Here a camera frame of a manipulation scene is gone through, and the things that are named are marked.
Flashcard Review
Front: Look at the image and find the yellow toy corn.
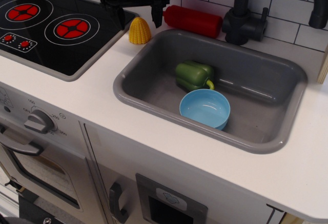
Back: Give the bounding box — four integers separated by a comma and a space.
129, 17, 152, 45

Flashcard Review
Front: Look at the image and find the light blue bowl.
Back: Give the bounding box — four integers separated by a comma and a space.
179, 89, 231, 130

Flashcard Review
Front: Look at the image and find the grey sink basin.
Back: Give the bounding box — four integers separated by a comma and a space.
113, 30, 308, 154

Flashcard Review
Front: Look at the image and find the red ketchup bottle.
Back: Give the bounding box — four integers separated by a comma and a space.
163, 5, 223, 38

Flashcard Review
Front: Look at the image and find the black toy stovetop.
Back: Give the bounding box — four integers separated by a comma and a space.
1, 0, 124, 82

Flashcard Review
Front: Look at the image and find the green toy bell pepper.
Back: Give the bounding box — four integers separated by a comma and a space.
175, 60, 215, 91

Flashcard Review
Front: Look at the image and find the black faucet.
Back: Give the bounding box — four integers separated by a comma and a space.
222, 0, 327, 45

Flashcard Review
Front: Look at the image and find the grey oven knob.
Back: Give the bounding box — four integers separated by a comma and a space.
24, 110, 55, 134

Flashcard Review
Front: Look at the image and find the toy oven door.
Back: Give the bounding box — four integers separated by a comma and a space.
0, 120, 103, 224

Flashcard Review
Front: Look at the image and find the grey dispenser panel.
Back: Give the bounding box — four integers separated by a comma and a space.
135, 173, 208, 224

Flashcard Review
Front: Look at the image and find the grey oven door handle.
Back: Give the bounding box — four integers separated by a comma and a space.
1, 125, 44, 156

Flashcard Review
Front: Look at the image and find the grey cabinet door handle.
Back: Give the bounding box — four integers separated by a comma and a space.
109, 182, 129, 223

